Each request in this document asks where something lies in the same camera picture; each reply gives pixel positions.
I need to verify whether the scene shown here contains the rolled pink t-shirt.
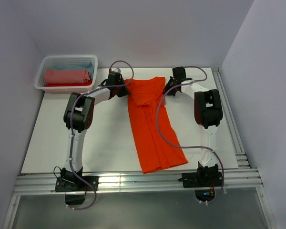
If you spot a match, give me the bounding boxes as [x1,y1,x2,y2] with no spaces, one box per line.
[44,69,91,84]

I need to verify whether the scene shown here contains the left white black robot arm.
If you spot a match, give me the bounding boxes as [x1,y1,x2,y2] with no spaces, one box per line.
[61,68,129,190]

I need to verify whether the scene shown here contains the aluminium right side rail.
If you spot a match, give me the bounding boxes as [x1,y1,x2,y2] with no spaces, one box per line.
[211,68,251,169]

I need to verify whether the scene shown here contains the white plastic mesh basket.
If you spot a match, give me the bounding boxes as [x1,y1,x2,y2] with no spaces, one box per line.
[34,54,98,94]

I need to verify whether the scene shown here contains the aluminium front rail frame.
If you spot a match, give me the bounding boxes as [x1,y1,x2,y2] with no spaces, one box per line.
[3,167,277,229]

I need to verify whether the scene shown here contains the rolled light blue t-shirt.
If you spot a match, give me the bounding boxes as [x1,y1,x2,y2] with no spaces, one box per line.
[51,62,94,75]

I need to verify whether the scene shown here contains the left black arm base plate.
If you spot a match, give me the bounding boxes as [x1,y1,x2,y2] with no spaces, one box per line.
[54,176,99,192]

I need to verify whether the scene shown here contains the rolled red t-shirt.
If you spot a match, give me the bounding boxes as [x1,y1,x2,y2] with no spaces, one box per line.
[44,80,93,87]

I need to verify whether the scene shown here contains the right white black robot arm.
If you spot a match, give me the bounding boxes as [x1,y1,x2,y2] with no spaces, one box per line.
[163,66,224,187]

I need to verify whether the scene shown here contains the orange t-shirt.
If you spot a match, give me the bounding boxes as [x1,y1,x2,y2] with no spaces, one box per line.
[125,77,188,174]

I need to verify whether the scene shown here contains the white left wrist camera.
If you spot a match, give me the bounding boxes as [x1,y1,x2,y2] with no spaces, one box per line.
[109,68,121,74]

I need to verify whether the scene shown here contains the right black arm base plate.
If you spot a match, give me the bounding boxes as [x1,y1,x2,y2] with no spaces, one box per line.
[178,172,223,188]

